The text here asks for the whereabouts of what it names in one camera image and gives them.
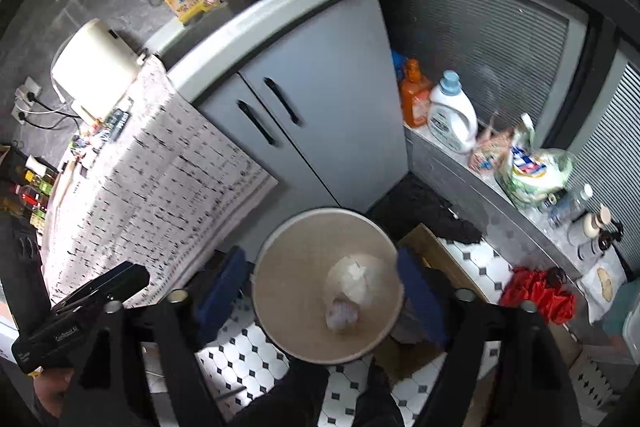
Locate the grey cabinet door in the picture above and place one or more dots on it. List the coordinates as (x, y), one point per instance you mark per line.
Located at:
(331, 85)
(234, 109)

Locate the wall power socket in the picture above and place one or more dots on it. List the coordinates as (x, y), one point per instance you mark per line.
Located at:
(24, 99)

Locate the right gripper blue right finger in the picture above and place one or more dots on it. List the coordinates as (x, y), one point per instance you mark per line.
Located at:
(424, 301)

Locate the red plastic bag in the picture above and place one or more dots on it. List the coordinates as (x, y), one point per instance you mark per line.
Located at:
(545, 289)

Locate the white green plastic bag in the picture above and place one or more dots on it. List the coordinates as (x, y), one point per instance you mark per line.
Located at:
(527, 175)

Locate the white patterned tablecloth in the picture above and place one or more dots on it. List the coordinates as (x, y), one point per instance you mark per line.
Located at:
(164, 195)

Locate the white tissue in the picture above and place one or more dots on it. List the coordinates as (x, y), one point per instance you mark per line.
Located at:
(362, 278)

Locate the green snack wrapper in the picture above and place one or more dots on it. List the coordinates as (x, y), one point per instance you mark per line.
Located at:
(115, 123)

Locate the person left hand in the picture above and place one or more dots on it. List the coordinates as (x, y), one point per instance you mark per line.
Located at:
(50, 388)

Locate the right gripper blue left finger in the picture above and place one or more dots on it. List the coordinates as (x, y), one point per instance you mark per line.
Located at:
(216, 291)

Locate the beige round trash bin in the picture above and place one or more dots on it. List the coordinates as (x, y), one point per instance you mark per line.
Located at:
(288, 285)

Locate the cream air fryer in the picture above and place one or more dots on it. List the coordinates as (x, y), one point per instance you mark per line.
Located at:
(95, 68)

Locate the grey cabinet right door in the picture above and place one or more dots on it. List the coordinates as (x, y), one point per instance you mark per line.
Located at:
(331, 85)

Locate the orange cleaner bottle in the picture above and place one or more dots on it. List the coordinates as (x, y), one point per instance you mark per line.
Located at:
(415, 94)

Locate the grey cabinet left door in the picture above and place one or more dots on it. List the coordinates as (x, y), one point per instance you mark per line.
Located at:
(234, 109)

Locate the white laundry detergent bottle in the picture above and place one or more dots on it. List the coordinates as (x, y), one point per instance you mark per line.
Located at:
(451, 117)

